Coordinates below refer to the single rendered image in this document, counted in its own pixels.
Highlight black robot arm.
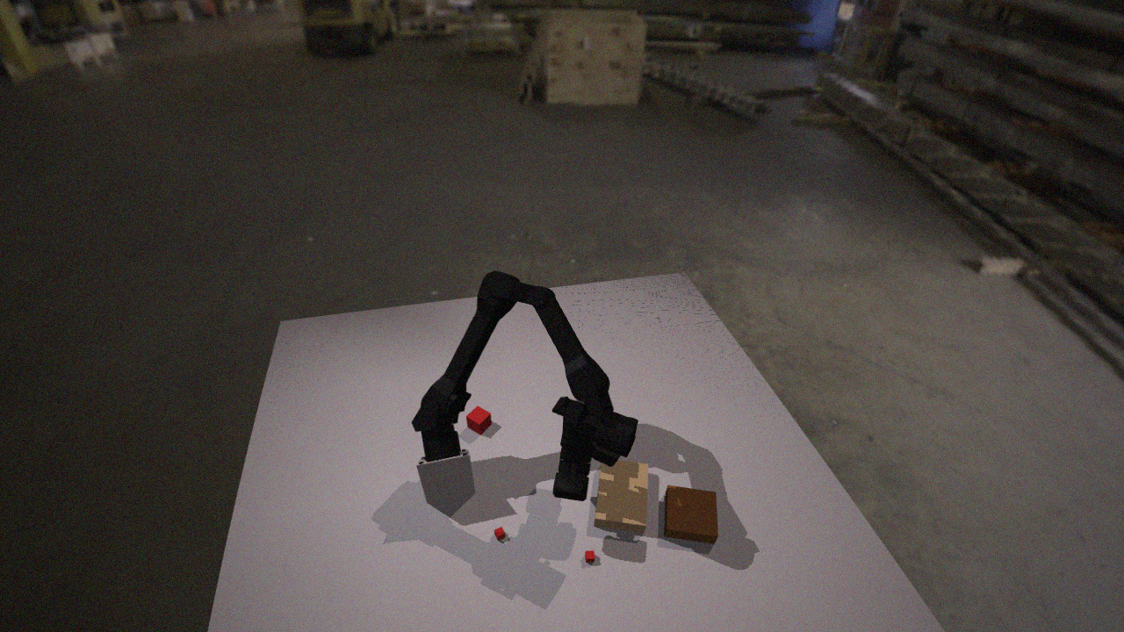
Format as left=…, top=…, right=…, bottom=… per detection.
left=413, top=271, right=638, bottom=467

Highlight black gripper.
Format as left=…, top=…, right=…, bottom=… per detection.
left=552, top=433, right=593, bottom=502

